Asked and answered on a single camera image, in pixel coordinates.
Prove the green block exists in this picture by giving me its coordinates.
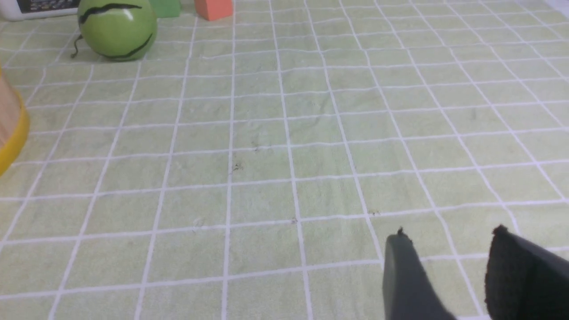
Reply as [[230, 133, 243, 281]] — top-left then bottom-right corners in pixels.
[[149, 0, 181, 19]]

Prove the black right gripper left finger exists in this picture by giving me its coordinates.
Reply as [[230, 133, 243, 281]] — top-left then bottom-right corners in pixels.
[[383, 228, 455, 320]]

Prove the green toy watermelon ball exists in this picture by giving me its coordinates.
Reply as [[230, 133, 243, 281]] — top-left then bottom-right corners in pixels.
[[70, 0, 158, 61]]

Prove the yellow rimmed wooden steamer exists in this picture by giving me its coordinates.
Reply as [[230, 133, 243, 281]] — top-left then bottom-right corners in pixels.
[[0, 71, 30, 175]]

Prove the green checkered tablecloth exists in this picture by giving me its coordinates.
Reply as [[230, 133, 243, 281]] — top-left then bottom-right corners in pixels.
[[0, 0, 569, 320]]

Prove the orange block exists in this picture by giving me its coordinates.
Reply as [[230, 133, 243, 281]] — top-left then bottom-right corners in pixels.
[[194, 0, 234, 21]]

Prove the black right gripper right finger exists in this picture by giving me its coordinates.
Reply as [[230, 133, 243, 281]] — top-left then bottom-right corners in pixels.
[[485, 225, 569, 320]]

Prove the white box with label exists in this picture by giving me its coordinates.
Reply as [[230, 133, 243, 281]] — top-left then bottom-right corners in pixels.
[[0, 0, 79, 21]]

